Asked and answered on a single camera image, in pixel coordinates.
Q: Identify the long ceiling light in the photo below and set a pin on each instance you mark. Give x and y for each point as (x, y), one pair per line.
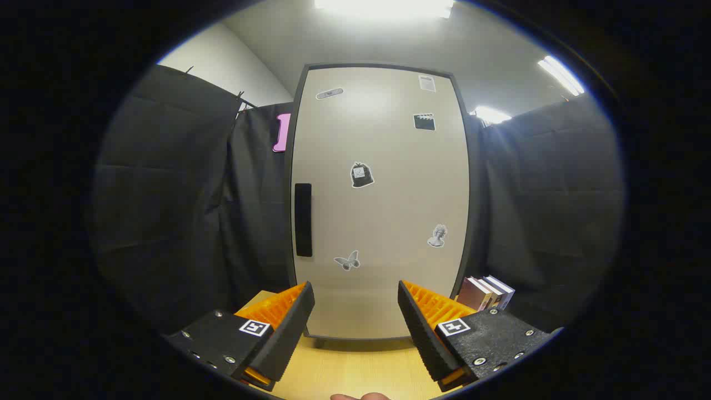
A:
(561, 75)

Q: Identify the white spine book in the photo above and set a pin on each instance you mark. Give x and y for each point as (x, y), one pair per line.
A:
(494, 293)

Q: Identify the small ceiling light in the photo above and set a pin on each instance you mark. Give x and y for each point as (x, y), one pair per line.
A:
(491, 115)

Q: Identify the wide ceiling light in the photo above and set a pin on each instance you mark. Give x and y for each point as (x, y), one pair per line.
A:
(383, 6)

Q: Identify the black backdrop cloth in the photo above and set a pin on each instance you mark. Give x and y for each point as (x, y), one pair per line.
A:
(166, 211)

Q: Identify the dark grey cabinet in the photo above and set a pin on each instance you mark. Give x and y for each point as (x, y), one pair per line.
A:
(289, 166)

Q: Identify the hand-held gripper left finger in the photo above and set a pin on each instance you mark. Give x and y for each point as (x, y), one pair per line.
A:
(289, 333)

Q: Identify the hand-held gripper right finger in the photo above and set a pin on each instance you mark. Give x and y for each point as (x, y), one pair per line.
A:
(425, 333)

